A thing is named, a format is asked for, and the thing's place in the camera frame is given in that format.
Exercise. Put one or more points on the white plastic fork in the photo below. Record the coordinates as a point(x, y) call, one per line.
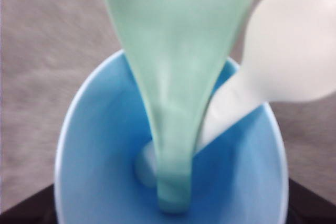
point(289, 55)

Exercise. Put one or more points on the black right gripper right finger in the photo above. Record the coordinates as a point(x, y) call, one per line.
point(305, 206)

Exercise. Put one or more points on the mint green plastic spoon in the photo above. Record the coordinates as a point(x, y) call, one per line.
point(176, 50)

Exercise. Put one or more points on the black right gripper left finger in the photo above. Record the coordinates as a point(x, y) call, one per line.
point(38, 208)

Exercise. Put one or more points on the light blue plastic cup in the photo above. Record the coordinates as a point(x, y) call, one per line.
point(241, 177)

